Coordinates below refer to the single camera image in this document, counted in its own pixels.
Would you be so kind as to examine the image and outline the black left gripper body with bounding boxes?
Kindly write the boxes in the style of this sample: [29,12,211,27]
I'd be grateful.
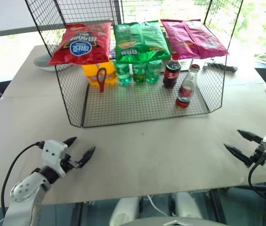
[60,152,83,173]

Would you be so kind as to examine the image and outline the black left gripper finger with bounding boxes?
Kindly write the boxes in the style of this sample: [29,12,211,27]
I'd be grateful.
[63,137,78,149]
[77,146,96,169]

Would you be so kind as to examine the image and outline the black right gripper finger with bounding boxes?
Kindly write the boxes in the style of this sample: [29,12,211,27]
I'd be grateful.
[236,129,264,144]
[223,143,251,166]

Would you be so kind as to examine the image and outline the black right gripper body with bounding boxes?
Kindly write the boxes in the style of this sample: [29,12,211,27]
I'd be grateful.
[248,139,266,168]

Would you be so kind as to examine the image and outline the orange soda bottle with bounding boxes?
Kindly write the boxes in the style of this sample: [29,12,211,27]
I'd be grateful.
[82,60,119,88]

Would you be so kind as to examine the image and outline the glass cola bottle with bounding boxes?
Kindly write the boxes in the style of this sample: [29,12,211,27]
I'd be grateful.
[175,64,201,110]

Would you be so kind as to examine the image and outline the green soda bottle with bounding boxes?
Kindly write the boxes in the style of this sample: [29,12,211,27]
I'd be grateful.
[146,59,163,84]
[114,59,132,86]
[132,61,148,85]

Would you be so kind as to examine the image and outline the dark cola bottle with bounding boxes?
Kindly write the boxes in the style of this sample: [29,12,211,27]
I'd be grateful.
[163,54,181,89]

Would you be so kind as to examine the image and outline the black table leg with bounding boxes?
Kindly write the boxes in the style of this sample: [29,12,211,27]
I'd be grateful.
[207,188,228,225]

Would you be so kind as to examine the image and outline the white rounded robot leg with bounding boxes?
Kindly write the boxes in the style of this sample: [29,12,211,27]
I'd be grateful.
[109,196,141,226]
[172,191,203,220]

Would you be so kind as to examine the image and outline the black flat tool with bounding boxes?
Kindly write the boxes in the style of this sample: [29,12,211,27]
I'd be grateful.
[202,59,238,73]

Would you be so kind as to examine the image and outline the white green cloth bag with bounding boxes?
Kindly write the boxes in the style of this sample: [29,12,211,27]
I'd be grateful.
[253,51,266,66]

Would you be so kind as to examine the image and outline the red chip bag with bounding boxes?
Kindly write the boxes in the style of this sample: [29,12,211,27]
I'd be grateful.
[47,22,113,66]

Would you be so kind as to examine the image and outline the pink chip bag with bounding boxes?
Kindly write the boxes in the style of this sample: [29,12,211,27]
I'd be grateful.
[160,18,230,60]

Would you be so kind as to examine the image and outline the green chip bag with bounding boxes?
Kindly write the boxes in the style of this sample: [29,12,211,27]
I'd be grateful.
[113,20,172,65]

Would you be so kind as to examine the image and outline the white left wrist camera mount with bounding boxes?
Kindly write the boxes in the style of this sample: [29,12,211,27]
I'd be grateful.
[41,139,69,178]

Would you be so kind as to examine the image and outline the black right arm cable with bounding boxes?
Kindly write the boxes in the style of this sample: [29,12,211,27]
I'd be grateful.
[248,154,266,214]

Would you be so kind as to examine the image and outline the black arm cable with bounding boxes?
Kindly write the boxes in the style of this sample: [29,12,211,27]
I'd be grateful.
[0,140,46,218]
[248,154,266,214]

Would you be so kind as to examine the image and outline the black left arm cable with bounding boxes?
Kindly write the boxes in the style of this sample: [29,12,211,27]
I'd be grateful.
[0,140,46,218]

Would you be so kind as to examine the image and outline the black wire mesh rack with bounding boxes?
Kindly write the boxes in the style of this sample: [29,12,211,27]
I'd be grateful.
[24,0,244,129]

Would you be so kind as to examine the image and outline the white cable under table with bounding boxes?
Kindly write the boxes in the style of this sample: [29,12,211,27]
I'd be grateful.
[146,194,169,218]

